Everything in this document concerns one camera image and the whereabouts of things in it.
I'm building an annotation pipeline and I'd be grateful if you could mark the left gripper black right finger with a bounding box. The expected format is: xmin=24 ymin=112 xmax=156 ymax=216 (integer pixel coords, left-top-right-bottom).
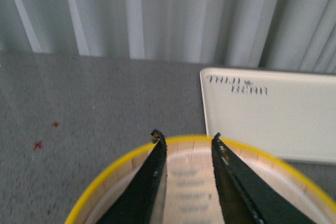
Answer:
xmin=211 ymin=133 xmax=314 ymax=223

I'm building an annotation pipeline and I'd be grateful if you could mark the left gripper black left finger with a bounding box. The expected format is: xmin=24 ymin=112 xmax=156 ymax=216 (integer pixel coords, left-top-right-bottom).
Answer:
xmin=97 ymin=129 xmax=167 ymax=223

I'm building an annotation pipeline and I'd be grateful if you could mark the white rectangular serving tray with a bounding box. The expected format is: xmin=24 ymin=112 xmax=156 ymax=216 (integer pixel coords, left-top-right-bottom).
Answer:
xmin=200 ymin=68 xmax=335 ymax=163

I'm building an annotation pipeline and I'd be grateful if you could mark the yellow rimmed bamboo steamer basket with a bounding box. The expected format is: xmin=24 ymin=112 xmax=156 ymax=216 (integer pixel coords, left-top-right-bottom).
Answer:
xmin=66 ymin=135 xmax=335 ymax=223

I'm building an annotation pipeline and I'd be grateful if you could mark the grey pleated curtain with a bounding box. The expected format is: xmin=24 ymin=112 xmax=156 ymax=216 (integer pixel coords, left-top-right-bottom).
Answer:
xmin=1 ymin=0 xmax=335 ymax=74

